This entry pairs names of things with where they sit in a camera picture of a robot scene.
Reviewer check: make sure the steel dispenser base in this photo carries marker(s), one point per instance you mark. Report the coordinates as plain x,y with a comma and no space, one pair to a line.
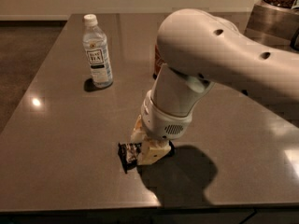
274,27

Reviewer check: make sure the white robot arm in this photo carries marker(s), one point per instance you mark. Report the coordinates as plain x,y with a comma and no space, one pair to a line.
200,50

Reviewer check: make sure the black rxbar chocolate wrapper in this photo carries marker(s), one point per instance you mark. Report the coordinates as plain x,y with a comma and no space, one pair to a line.
128,154

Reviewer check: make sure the clear water bottle white cap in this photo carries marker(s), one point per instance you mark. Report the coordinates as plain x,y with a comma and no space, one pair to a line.
94,42

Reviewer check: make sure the red coke can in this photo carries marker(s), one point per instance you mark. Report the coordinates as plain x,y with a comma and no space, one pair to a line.
158,62

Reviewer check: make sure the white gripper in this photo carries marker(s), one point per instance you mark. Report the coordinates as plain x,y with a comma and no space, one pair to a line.
163,124

